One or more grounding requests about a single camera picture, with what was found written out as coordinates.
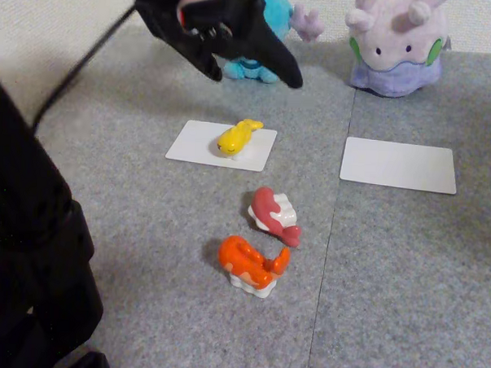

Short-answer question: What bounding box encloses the black camera cable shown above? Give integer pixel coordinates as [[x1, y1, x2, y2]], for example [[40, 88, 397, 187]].
[[29, 0, 137, 142]]

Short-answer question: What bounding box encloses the grey carpet tile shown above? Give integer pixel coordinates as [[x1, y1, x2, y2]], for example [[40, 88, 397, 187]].
[[306, 44, 491, 368], [23, 20, 362, 368]]

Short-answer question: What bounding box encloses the orange shrimp sushi toy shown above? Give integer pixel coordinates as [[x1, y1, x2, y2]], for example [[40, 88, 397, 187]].
[[215, 234, 292, 300]]

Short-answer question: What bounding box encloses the yellow egg sushi toy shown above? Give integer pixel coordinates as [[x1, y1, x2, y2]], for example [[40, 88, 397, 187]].
[[216, 116, 265, 162]]

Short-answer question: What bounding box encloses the white rectangular card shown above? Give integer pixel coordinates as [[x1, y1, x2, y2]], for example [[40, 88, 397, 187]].
[[164, 119, 278, 173], [338, 136, 459, 195]]

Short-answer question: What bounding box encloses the blue Wooper plush toy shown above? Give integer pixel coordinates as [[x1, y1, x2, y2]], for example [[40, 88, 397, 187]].
[[221, 0, 327, 87]]

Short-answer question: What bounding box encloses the pink tuna sushi toy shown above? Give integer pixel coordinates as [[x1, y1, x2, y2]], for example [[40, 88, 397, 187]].
[[245, 186, 305, 248]]

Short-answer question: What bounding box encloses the purple Goomy plush toy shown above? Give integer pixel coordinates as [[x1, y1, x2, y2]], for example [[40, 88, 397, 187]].
[[340, 0, 454, 101]]

